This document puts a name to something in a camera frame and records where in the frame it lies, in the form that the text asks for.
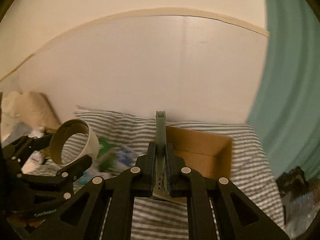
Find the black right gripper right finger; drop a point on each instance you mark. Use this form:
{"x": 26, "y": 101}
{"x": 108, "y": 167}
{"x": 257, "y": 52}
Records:
{"x": 217, "y": 209}

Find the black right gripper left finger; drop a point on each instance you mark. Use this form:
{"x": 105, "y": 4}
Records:
{"x": 102, "y": 209}

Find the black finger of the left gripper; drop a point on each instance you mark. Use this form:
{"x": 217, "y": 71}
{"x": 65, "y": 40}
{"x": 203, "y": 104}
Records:
{"x": 24, "y": 146}
{"x": 68, "y": 174}

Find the white tape roll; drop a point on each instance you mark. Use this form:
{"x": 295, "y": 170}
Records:
{"x": 73, "y": 140}

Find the green white medicine box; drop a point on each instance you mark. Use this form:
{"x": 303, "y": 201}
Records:
{"x": 107, "y": 156}

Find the grey hand grip tool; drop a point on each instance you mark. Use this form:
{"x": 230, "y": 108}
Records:
{"x": 162, "y": 178}

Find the beige pillow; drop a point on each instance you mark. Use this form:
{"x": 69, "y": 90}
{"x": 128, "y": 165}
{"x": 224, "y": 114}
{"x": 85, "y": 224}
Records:
{"x": 32, "y": 108}

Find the clear plastic water bottle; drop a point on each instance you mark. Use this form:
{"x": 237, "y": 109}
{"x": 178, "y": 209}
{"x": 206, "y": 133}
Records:
{"x": 125, "y": 158}

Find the dark clutter pile bedside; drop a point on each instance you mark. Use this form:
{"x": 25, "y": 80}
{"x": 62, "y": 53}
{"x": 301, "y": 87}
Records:
{"x": 300, "y": 200}

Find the brown cardboard box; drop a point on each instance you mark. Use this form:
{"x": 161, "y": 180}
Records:
{"x": 208, "y": 153}

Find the grey white checkered bedsheet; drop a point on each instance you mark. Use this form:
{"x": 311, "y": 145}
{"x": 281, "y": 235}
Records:
{"x": 250, "y": 172}

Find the teal green curtain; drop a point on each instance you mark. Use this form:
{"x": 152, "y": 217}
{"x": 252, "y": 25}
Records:
{"x": 285, "y": 113}

